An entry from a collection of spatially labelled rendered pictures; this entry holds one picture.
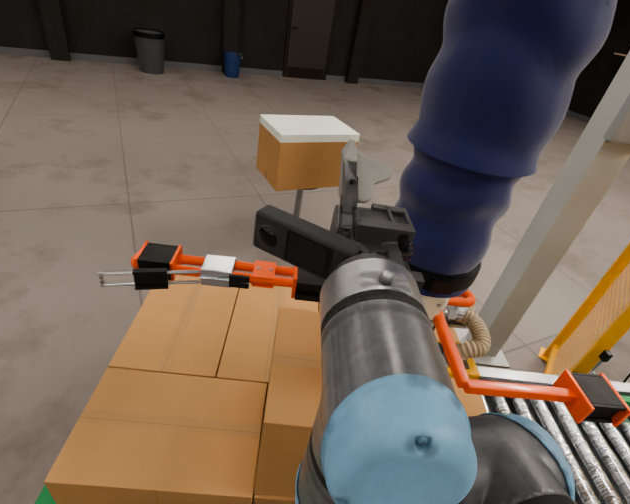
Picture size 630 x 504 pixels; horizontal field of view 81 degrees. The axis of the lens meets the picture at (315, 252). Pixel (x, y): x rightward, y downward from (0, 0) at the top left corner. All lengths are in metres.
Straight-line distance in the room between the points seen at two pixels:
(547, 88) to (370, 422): 0.56
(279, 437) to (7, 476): 1.38
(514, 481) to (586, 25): 0.56
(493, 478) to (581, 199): 1.93
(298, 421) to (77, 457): 0.74
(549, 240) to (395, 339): 2.05
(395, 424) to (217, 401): 1.29
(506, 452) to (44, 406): 2.12
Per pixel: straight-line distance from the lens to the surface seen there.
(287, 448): 1.08
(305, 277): 0.86
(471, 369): 0.99
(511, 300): 2.48
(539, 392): 0.86
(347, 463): 0.23
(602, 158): 2.16
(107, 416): 1.52
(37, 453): 2.17
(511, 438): 0.41
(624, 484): 1.92
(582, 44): 0.68
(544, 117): 0.68
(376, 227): 0.39
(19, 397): 2.38
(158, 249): 0.92
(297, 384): 1.05
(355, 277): 0.30
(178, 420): 1.46
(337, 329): 0.28
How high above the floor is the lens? 1.80
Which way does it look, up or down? 35 degrees down
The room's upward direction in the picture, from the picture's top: 11 degrees clockwise
